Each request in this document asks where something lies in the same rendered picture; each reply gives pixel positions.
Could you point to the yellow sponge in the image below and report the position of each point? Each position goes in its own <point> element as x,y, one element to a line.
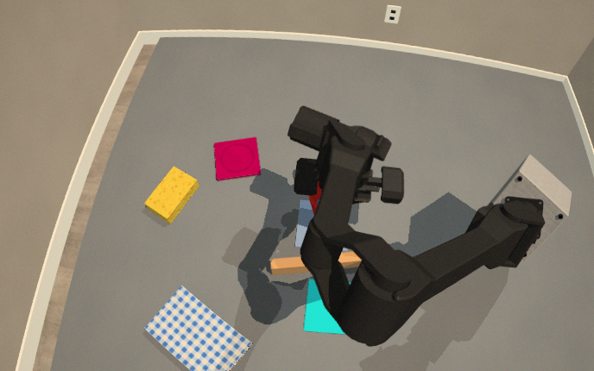
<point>171,195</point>

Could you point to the blue and white checkered cloth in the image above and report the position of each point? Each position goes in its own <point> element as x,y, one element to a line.
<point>197,336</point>

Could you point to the red square coaster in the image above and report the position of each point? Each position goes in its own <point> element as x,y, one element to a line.
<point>237,159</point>

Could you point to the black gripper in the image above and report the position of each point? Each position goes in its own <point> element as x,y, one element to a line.
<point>392,182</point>

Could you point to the red cup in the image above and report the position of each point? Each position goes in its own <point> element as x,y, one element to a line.
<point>315,198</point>

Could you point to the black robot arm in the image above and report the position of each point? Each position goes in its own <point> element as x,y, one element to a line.
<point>385,291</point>

